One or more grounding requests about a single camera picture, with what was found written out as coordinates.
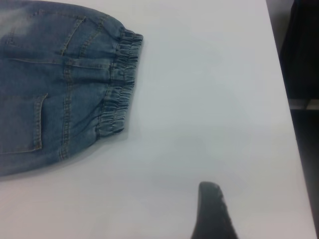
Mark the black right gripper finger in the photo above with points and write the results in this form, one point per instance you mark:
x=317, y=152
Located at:
x=211, y=214

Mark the blue denim shorts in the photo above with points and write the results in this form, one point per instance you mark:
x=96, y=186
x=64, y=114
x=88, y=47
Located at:
x=54, y=94

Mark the dark background furniture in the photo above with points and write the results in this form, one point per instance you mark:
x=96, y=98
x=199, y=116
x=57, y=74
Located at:
x=302, y=49

